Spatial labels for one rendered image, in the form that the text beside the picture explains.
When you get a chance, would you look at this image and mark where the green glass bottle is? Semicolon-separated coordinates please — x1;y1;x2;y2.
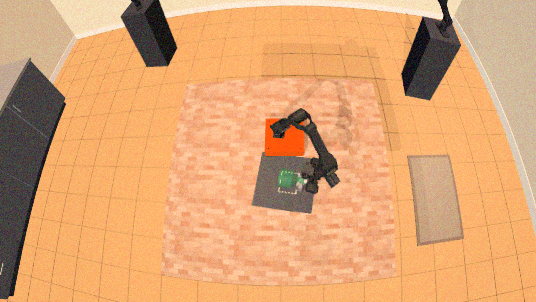
278;168;307;188

